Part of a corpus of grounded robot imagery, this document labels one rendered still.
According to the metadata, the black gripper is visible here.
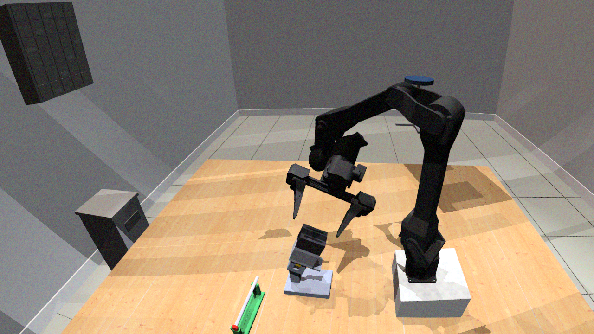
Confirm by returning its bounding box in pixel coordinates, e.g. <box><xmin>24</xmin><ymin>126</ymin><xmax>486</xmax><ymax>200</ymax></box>
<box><xmin>286</xmin><ymin>154</ymin><xmax>376</xmax><ymax>237</ymax></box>

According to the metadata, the grey pin with red cap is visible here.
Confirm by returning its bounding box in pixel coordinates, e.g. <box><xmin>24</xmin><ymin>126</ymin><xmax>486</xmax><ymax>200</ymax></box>
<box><xmin>231</xmin><ymin>276</ymin><xmax>259</xmax><ymax>331</ymax></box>

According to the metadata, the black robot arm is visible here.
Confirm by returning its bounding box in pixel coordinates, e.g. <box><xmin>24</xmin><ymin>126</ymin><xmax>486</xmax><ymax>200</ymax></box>
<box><xmin>309</xmin><ymin>82</ymin><xmax>465</xmax><ymax>283</ymax></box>

